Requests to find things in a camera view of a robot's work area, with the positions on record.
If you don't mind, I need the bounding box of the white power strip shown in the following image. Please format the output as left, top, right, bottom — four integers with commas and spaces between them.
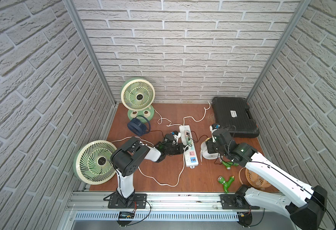
179, 125, 199, 169

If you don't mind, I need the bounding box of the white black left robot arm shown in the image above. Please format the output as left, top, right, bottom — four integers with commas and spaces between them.
111, 137, 166, 199

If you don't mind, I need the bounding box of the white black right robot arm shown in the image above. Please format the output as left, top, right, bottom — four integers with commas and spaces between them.
207, 124, 327, 230

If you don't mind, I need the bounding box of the white small desk fan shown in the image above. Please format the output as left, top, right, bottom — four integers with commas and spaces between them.
200, 138, 219, 160

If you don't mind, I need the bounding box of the navy blue small desk fan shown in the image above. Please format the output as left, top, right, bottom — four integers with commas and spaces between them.
127, 116, 151, 137

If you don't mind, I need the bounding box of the orange small desk fan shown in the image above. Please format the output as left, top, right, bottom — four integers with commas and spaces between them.
245, 169, 271, 190

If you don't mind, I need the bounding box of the large green cream fan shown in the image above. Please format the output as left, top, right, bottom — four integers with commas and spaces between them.
73, 140, 117, 185

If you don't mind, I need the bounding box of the black tool case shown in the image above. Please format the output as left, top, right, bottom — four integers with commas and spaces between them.
212, 96, 260, 138

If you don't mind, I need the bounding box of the green toy drill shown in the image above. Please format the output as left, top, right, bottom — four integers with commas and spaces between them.
217, 176, 235, 194

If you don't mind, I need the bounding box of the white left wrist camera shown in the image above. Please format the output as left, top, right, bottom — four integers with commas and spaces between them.
171, 131, 181, 144

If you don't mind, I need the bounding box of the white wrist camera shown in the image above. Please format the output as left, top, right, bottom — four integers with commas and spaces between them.
171, 131, 181, 144
210, 123, 221, 135

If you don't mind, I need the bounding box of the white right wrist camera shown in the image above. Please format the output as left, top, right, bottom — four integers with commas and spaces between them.
210, 123, 221, 135

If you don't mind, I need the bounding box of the white fan power cable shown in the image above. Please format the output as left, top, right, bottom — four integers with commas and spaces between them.
110, 136, 189, 187

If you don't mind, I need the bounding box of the white power strip cable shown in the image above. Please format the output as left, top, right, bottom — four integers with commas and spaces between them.
154, 101, 212, 129

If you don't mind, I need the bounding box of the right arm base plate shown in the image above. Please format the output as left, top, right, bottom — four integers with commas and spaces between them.
219, 194, 260, 210

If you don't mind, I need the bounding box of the green cream fan at wall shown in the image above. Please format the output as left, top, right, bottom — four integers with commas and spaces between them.
120, 77, 155, 123

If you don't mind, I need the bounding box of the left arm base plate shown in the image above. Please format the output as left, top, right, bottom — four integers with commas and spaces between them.
103, 192, 147, 209

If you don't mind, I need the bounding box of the aluminium front rail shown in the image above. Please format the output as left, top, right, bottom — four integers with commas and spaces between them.
64, 190, 302, 213

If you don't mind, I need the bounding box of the aluminium corner post right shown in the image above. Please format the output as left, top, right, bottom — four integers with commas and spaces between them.
246, 0, 311, 102

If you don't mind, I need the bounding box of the aluminium corner post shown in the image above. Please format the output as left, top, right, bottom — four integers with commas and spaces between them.
246, 0, 311, 102
64, 0, 117, 107

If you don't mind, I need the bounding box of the aluminium corner post left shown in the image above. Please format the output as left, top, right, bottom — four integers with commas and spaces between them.
64, 0, 117, 107

